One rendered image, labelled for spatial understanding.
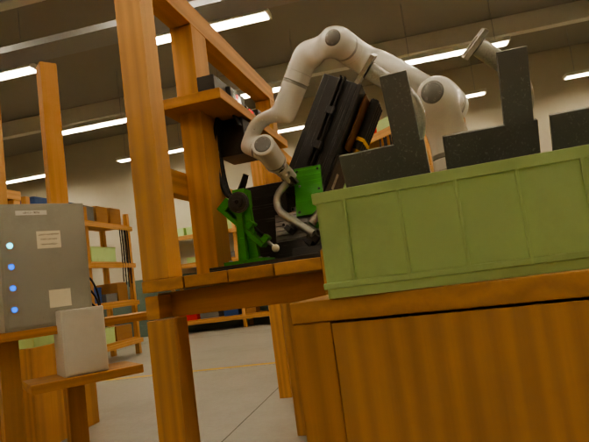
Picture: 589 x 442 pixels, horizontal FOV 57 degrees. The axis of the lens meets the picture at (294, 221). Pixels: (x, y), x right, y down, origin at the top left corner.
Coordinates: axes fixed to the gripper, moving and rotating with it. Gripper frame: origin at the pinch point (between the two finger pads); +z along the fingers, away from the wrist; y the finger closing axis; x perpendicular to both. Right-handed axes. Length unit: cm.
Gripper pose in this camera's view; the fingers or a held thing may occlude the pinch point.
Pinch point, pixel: (288, 180)
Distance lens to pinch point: 219.0
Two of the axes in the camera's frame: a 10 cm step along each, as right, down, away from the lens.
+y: -7.1, -5.7, 4.3
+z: 2.8, 3.3, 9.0
